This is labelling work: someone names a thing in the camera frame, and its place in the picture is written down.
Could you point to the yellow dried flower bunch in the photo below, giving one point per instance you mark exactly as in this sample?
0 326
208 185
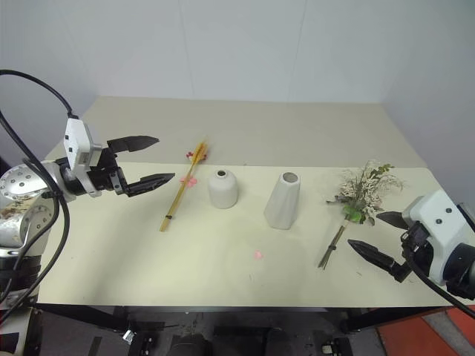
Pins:
187 178

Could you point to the pink petal cluster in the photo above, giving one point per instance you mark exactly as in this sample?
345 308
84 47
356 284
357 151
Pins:
190 181

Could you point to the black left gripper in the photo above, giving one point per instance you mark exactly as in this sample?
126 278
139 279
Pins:
107 174

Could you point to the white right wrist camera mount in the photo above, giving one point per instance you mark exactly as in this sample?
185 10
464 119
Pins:
438 222

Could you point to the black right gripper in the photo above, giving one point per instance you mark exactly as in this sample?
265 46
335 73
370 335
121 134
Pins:
417 244

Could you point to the small silver metal bracket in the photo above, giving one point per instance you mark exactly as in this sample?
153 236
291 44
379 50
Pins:
128 336

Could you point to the round white ceramic vase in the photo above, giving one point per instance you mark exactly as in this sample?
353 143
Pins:
222 191

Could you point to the green white dried flower bouquet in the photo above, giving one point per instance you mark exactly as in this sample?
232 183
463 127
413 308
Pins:
361 193

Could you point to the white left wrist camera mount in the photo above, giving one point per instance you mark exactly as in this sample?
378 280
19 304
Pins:
78 142

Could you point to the black metal table frame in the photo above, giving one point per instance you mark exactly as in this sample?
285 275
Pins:
89 317

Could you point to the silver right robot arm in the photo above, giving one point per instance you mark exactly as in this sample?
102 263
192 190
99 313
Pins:
464 270

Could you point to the single pink petal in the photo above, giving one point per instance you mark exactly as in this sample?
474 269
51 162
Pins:
258 255

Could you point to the tall faceted white vase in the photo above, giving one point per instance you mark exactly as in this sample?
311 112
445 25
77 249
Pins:
282 204

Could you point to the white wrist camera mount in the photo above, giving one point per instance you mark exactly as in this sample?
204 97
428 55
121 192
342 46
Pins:
438 222
78 142

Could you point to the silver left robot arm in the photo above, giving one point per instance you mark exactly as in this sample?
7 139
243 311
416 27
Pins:
22 207

